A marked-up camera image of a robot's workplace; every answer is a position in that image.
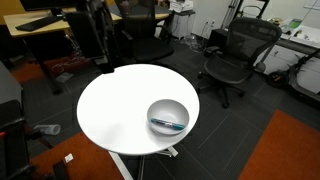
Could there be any teal marker pen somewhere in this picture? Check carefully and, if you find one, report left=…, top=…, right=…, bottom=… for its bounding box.
left=150, top=117, right=186, bottom=131

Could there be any white round bowl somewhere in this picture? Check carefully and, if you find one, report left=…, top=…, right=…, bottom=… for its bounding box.
left=146, top=98, right=190, bottom=136

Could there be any black padded office chair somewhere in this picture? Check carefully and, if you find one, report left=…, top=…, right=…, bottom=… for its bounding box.
left=114, top=0, right=175, bottom=65

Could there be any white cabinet under printer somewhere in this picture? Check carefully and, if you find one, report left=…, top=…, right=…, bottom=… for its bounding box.
left=171, top=10, right=196, bottom=40

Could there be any black mesh office chair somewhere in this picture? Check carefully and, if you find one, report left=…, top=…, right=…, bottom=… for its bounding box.
left=197, top=17, right=283, bottom=109

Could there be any black box on floor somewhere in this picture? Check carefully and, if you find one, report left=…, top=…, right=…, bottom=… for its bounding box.
left=207, top=28, right=232, bottom=52

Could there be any white table base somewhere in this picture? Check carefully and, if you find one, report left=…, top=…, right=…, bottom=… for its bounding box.
left=108, top=145, right=180, bottom=180

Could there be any white printer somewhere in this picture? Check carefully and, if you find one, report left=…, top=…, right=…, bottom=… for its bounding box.
left=168, top=0, right=195, bottom=14

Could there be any flat grey floor plate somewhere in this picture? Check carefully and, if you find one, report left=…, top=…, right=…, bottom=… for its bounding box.
left=54, top=72, right=75, bottom=84

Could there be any small white card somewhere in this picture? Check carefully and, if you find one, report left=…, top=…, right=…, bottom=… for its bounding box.
left=63, top=153, right=75, bottom=164

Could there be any clear plastic bottle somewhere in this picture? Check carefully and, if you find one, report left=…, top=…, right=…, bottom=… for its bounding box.
left=33, top=123, right=62, bottom=136

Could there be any white side counter cabinet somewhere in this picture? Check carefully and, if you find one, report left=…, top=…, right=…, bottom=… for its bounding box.
left=253, top=18, right=320, bottom=95

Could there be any wooden desk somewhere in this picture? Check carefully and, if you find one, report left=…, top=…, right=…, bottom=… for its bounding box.
left=3, top=7, right=170, bottom=38

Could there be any black electric scooter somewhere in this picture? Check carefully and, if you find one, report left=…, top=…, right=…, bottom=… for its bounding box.
left=265, top=49, right=320, bottom=105

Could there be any black keyboard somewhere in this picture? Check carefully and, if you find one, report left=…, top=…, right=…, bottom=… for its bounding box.
left=14, top=14, right=64, bottom=33

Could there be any black computer monitor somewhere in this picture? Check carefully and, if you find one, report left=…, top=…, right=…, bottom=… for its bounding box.
left=19, top=0, right=78, bottom=12

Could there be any green item on counter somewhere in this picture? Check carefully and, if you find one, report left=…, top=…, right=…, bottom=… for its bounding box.
left=287, top=18, right=303, bottom=30

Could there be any grey cabinet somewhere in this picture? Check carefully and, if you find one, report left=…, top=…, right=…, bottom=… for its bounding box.
left=0, top=61, right=24, bottom=108

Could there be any black chair with armrest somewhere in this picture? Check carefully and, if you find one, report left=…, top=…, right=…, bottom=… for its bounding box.
left=0, top=99, right=38, bottom=180

